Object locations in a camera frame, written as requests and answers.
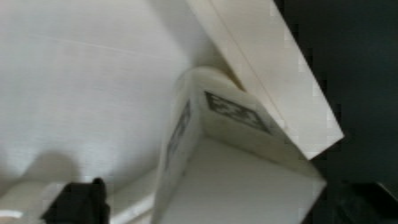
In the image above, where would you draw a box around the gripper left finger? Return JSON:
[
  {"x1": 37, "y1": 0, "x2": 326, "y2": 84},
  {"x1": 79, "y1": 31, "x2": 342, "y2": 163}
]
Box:
[{"x1": 40, "y1": 178, "x2": 110, "y2": 224}]

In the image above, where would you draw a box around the white table leg with tag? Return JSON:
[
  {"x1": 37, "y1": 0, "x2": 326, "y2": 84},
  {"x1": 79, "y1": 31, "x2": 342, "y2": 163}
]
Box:
[{"x1": 150, "y1": 67, "x2": 325, "y2": 224}]

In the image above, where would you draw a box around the white square tabletop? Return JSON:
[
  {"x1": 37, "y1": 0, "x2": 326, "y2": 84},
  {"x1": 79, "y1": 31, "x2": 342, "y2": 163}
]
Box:
[{"x1": 0, "y1": 0, "x2": 342, "y2": 224}]

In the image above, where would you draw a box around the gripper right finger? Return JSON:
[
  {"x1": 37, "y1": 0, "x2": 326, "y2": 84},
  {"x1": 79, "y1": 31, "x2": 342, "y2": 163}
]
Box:
[{"x1": 339, "y1": 182, "x2": 398, "y2": 224}]

